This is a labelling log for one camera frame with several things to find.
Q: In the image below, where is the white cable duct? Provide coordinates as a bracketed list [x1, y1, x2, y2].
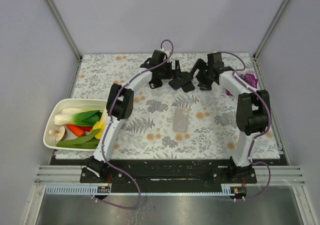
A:
[45, 185, 111, 196]

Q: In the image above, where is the yellow corn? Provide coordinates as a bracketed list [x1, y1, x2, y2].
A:
[90, 109, 108, 140]

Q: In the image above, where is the white plastic bin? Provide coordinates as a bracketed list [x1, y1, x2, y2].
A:
[43, 98, 107, 152]

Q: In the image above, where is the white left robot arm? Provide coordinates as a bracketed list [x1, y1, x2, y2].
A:
[86, 48, 175, 178]

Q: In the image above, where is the aluminium rail frame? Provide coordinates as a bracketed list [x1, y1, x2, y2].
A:
[35, 165, 305, 186]

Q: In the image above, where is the purple snack bag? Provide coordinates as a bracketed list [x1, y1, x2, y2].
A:
[219, 71, 258, 98]

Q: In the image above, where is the dark smartphone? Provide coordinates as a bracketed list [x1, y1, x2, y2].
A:
[181, 81, 195, 93]

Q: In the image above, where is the green pea pod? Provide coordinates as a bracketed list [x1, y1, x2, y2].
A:
[56, 128, 101, 149]

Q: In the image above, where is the orange carrot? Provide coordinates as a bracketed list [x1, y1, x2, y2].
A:
[66, 124, 92, 137]

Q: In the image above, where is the black phone case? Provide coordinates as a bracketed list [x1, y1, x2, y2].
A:
[149, 80, 163, 89]

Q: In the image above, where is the silver smartphone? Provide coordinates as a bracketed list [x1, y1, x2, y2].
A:
[200, 86, 212, 91]

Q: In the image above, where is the beige phone case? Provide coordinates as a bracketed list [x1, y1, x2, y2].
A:
[172, 107, 189, 134]

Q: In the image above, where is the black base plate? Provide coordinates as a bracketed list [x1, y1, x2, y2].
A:
[80, 158, 257, 185]

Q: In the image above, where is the brown mushroom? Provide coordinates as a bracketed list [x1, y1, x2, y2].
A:
[48, 126, 67, 142]

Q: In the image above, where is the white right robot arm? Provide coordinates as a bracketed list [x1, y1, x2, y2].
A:
[189, 52, 272, 181]

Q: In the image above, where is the blue smartphone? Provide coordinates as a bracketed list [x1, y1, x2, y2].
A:
[168, 77, 192, 90]

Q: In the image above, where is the white green leek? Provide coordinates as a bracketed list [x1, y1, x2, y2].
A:
[53, 110, 102, 127]

